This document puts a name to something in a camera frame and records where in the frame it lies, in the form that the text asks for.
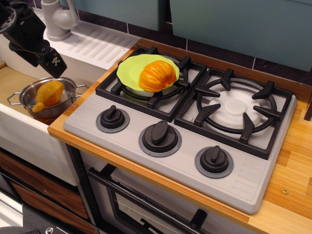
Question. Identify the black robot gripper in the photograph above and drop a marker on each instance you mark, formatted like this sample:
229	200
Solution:
23	28

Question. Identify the toy chicken drumstick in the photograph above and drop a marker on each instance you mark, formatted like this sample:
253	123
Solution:
48	95

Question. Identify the orange toy pumpkin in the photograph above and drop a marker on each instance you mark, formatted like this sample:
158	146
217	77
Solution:
156	76

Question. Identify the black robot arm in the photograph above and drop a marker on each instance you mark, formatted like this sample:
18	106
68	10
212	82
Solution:
24	30

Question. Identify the small steel pot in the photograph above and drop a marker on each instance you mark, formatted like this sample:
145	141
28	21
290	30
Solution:
27	97

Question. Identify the white toy sink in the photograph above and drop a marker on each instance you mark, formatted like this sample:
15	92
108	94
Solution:
89	52

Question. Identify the light green plate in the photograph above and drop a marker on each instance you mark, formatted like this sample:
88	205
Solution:
129	70

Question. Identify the grey toy faucet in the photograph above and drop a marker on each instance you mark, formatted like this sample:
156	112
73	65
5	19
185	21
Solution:
59	22

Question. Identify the left black stove knob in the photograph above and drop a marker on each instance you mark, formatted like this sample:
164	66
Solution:
112	120

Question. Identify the black stove knob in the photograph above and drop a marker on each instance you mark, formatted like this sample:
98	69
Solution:
214	162
112	120
160	140

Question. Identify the wooden drawer front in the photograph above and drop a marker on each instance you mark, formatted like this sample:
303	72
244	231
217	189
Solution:
46	193

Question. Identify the middle black stove knob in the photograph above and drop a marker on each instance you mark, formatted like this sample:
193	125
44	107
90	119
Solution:
160	140

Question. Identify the toy oven door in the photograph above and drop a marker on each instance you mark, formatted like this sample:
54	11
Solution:
136	206

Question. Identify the grey toy stove top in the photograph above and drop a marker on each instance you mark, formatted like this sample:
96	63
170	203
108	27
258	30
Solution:
243	188

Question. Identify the white right burner disc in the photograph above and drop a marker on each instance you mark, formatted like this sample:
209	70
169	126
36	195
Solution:
233	104

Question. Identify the right black stove knob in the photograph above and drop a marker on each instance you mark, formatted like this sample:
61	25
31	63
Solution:
214	162

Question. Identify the right black burner grate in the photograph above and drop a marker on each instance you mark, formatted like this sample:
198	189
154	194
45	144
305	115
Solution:
258	141

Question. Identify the black oven door handle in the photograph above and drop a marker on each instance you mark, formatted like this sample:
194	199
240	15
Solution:
192	228

